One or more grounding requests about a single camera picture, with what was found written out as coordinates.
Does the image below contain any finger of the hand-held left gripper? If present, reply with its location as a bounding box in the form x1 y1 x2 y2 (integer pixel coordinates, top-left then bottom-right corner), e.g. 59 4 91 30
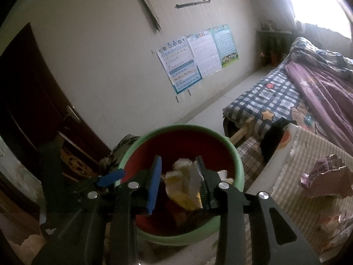
70 168 126 196

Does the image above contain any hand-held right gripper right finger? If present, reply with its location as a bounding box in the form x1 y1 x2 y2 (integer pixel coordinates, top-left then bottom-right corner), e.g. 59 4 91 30
194 155 322 265

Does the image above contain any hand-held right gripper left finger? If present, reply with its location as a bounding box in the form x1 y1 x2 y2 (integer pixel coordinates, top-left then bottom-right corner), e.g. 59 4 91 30
32 155 164 265

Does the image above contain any yellow and white wrapper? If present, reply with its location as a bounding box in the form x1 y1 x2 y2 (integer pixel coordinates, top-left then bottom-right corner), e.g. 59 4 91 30
165 158 203 210

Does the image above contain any red basin with green rim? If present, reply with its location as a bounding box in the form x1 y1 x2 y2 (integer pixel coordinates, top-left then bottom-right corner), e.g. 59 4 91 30
117 125 244 246

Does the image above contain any pink wrapper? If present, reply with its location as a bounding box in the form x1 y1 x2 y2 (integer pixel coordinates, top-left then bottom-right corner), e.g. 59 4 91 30
300 154 353 199

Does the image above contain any pile of packets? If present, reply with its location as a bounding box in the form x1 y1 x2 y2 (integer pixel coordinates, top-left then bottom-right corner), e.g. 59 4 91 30
320 197 353 254

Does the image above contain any small white wrapper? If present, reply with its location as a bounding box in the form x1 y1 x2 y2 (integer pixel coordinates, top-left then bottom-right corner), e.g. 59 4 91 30
217 170 234 185

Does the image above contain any wooden chair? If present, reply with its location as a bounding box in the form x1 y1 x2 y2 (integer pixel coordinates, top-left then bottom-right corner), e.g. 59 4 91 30
56 131 104 184

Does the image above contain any brown plaid cloth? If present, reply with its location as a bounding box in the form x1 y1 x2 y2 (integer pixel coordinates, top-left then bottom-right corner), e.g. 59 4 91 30
237 139 267 184

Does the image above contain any black cloth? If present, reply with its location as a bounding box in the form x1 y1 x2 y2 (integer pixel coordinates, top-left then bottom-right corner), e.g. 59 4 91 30
261 118 298 163

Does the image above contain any beige striped mat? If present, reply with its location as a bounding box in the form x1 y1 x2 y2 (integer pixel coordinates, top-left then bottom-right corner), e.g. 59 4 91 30
247 123 353 263

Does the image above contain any dark wooden door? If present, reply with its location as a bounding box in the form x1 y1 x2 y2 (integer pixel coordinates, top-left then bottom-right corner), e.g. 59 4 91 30
0 23 112 177

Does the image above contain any plaid cartoon bed sheet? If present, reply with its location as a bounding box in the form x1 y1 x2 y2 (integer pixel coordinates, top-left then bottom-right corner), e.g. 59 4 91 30
223 59 317 138

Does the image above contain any purple blanket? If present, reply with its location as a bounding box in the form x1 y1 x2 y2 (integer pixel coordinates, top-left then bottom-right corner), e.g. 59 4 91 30
285 61 353 155

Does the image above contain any dark side shelf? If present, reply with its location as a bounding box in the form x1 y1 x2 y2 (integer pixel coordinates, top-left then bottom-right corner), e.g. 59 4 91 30
256 29 294 67

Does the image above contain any blue plaid quilt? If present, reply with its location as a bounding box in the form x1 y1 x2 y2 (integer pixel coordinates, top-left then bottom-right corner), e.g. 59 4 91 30
288 37 353 78

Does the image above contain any pale curtain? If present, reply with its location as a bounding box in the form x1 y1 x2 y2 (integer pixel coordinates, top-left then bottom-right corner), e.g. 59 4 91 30
272 0 304 32

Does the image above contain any bright window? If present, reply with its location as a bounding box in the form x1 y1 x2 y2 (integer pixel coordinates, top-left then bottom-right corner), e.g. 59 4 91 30
284 0 353 38

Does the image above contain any wooden bed frame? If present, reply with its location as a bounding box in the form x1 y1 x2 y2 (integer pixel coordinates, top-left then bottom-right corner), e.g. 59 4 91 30
229 117 255 145

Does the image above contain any metal door handle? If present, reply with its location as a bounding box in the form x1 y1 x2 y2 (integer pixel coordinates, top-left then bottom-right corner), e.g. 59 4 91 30
66 105 81 123

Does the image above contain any blue chart wall poster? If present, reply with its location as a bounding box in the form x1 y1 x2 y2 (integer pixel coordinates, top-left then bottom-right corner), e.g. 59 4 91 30
156 36 203 95

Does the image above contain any white chart wall poster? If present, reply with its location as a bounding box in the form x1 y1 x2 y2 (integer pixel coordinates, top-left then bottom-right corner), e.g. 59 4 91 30
186 30 222 78

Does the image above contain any green chart wall poster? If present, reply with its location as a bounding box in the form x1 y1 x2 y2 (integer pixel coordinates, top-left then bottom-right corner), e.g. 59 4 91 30
210 24 239 68

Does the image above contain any long metal wall bracket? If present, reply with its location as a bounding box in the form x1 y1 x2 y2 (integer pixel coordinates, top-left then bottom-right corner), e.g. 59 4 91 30
127 0 161 31

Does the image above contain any short metal wall rail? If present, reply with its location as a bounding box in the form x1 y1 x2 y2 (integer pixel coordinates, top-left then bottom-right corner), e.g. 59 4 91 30
175 0 209 9

